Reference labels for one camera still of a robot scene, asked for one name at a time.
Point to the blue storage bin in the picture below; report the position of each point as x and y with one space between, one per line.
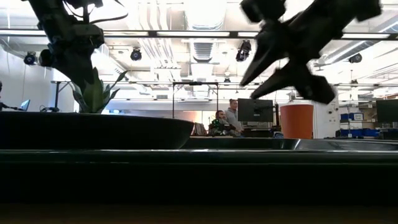
360 132

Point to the dark green plastic tray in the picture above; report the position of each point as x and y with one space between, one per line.
199 180

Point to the black computer monitor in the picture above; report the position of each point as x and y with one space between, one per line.
387 110
255 110

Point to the dark grey round plate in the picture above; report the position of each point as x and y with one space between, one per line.
93 130

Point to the orange plastic cup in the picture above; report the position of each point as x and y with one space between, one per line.
297 123

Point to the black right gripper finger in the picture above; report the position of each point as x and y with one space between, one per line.
280 81
265 56

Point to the person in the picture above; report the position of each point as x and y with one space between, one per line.
232 116
220 115

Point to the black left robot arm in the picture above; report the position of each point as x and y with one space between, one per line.
53 12

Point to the black-legged standing desk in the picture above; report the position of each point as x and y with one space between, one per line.
57 96

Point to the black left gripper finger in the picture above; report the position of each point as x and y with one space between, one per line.
79 77

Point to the snake plant in white pot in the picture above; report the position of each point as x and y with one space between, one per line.
93 96

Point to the blue bin with white label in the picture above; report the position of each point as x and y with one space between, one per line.
351 116

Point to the white column cabinet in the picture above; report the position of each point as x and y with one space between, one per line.
326 121

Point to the tilted screen with blue glow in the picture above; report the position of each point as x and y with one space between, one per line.
25 105

